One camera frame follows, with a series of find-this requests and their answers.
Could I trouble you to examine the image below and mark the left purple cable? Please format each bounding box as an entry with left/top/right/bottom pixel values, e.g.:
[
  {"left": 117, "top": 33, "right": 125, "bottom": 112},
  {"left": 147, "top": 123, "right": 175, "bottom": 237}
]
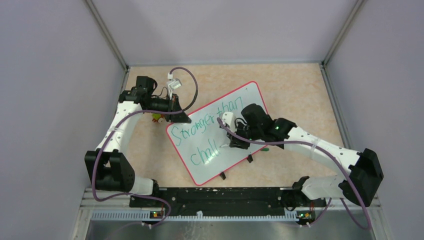
[{"left": 91, "top": 66, "right": 199, "bottom": 229}]

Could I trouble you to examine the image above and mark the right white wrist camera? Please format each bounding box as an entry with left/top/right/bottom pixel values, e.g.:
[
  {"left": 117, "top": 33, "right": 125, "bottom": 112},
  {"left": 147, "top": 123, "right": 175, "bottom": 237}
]
[{"left": 221, "top": 111, "right": 237, "bottom": 133}]

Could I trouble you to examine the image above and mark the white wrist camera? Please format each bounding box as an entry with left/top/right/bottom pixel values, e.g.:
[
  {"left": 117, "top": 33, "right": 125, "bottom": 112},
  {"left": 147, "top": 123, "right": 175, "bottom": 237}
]
[
  {"left": 221, "top": 111, "right": 237, "bottom": 133},
  {"left": 166, "top": 73, "right": 182, "bottom": 98}
]

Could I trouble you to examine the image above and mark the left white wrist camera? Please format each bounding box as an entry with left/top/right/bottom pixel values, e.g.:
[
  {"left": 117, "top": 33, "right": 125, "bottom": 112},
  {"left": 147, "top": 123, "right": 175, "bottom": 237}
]
[{"left": 166, "top": 73, "right": 182, "bottom": 98}]

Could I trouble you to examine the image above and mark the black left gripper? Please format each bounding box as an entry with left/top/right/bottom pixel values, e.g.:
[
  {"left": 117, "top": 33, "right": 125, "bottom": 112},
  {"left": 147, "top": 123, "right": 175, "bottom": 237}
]
[{"left": 145, "top": 93, "right": 191, "bottom": 123}]

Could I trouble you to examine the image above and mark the red yellow toy brick car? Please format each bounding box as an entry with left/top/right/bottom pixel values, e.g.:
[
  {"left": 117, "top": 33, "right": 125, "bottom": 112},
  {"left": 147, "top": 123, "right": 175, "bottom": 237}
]
[{"left": 156, "top": 114, "right": 166, "bottom": 123}]

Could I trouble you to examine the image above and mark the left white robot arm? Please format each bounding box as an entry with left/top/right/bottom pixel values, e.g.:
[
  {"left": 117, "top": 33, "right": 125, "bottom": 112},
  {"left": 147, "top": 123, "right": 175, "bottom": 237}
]
[{"left": 84, "top": 74, "right": 192, "bottom": 207}]

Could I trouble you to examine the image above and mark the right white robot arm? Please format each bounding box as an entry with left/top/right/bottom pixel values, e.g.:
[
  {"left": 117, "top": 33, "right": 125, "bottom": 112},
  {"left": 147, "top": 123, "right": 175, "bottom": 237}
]
[{"left": 220, "top": 103, "right": 384, "bottom": 207}]

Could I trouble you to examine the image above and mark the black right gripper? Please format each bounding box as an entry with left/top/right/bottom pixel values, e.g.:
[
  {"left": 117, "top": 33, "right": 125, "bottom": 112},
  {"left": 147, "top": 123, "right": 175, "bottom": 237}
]
[{"left": 227, "top": 120, "right": 263, "bottom": 150}]

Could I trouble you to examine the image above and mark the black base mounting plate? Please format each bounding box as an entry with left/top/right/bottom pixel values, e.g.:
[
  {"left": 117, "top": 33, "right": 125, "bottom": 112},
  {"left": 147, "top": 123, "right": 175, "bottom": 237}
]
[{"left": 129, "top": 187, "right": 327, "bottom": 217}]

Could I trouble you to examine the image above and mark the pink framed whiteboard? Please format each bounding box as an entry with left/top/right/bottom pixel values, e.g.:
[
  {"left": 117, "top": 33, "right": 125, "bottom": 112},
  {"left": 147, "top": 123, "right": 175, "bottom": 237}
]
[{"left": 166, "top": 81, "right": 267, "bottom": 186}]

